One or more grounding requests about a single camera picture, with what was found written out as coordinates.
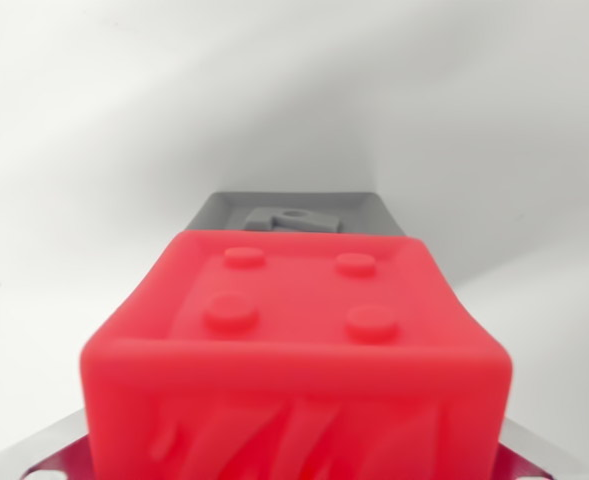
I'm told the black padded gripper right finger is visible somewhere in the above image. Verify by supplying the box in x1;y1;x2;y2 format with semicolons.
497;416;571;480

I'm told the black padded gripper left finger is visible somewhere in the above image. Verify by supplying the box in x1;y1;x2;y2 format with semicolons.
20;406;94;480

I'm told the red embossed cube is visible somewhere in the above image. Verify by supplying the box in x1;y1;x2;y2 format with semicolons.
78;228;516;480

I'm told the grey embossed cube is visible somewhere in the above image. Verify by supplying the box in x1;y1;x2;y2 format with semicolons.
189;190;407;242

